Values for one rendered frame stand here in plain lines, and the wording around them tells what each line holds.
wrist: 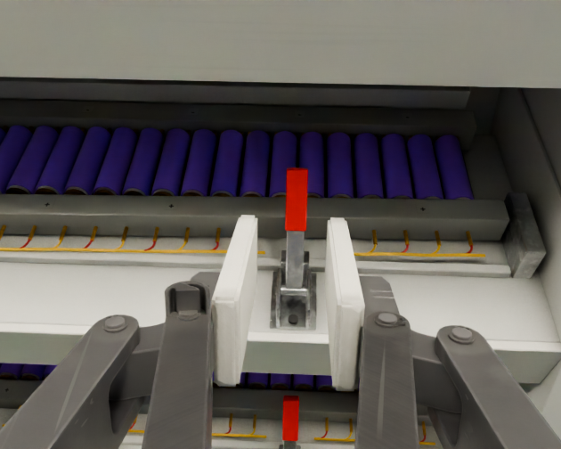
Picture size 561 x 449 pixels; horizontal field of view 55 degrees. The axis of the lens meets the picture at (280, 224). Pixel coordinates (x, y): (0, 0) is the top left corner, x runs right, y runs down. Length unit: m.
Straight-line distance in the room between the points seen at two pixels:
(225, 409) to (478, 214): 0.26
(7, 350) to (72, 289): 0.06
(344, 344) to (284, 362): 0.19
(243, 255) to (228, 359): 0.04
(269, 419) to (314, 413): 0.04
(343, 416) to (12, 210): 0.30
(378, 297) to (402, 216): 0.19
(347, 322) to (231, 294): 0.03
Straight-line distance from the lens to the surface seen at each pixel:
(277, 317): 0.32
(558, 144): 0.38
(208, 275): 0.18
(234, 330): 0.16
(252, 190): 0.37
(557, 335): 0.36
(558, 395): 0.39
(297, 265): 0.31
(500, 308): 0.36
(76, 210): 0.38
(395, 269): 0.35
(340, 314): 0.15
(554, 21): 0.26
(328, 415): 0.49
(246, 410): 0.48
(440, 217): 0.36
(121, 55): 0.26
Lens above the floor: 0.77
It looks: 33 degrees down
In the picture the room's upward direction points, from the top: straight up
